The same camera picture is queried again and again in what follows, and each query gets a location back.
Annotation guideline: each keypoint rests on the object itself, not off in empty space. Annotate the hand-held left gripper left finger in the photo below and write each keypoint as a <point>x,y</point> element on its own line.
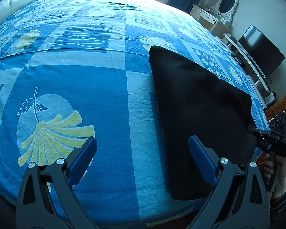
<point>82,157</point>

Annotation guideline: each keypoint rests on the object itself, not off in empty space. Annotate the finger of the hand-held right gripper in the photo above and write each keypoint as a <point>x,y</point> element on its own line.
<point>255,131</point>
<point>263,144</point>

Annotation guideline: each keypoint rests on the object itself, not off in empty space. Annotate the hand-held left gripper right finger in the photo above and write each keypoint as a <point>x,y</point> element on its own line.
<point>202,159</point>

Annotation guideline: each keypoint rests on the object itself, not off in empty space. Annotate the black studded pants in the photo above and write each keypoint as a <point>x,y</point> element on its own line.
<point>200,112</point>

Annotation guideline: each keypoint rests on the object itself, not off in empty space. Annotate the person's right forearm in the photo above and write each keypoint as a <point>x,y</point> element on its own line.
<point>280,205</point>

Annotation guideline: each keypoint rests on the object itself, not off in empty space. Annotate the person's right hand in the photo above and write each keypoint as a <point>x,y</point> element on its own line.
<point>280,176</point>

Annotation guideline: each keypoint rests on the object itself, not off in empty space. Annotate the brown wooden cabinet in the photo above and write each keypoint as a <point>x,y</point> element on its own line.
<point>283,102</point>

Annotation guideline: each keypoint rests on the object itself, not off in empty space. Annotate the white television stand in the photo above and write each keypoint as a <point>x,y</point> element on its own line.
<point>247,59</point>

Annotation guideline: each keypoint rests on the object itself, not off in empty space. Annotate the blue patterned bedsheet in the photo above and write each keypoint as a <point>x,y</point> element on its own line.
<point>85,76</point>

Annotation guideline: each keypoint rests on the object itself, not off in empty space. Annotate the black flat television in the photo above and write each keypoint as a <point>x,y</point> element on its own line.
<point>261,50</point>

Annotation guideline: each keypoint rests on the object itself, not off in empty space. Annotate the white dressing table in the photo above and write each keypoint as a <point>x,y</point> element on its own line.
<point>205,16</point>

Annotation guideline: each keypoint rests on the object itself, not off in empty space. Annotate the white oval vanity mirror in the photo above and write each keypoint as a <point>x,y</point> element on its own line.
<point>226,4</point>

